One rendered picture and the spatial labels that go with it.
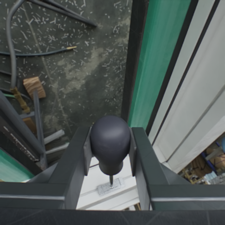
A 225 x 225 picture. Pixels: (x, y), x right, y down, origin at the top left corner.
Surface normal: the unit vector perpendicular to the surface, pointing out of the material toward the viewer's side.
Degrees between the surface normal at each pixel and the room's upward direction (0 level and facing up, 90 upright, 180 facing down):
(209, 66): 90
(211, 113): 90
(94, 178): 90
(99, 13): 0
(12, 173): 0
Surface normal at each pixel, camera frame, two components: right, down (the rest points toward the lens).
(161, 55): 0.35, 0.75
